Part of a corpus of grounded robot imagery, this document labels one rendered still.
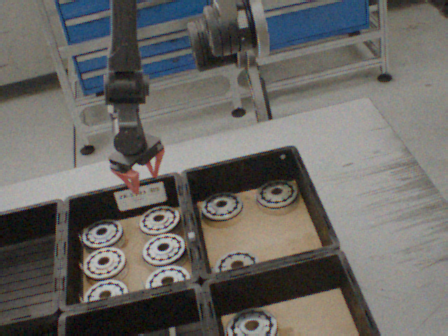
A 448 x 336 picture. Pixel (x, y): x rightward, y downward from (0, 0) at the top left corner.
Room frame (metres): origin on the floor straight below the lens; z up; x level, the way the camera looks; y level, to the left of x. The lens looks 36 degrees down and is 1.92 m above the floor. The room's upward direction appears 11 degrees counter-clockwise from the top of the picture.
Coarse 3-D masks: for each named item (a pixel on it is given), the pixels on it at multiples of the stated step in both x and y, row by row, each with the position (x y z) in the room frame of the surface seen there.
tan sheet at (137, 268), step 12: (180, 216) 1.34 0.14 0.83; (84, 228) 1.37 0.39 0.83; (132, 228) 1.33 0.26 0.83; (132, 240) 1.29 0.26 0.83; (144, 240) 1.28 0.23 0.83; (84, 252) 1.28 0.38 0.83; (132, 252) 1.24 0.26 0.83; (132, 264) 1.20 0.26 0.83; (144, 264) 1.19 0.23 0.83; (84, 276) 1.19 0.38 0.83; (132, 276) 1.16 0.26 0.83; (144, 276) 1.15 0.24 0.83; (84, 288) 1.15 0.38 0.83; (132, 288) 1.12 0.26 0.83
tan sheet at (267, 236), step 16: (240, 192) 1.39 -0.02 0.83; (256, 192) 1.38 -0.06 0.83; (256, 208) 1.32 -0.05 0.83; (304, 208) 1.28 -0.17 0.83; (240, 224) 1.27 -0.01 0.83; (256, 224) 1.26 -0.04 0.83; (272, 224) 1.24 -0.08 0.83; (288, 224) 1.23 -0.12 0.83; (304, 224) 1.22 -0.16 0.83; (208, 240) 1.23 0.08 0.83; (224, 240) 1.22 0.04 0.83; (240, 240) 1.21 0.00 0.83; (256, 240) 1.20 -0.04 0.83; (272, 240) 1.19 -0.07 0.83; (288, 240) 1.18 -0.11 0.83; (304, 240) 1.17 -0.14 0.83; (208, 256) 1.18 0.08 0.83; (272, 256) 1.14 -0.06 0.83
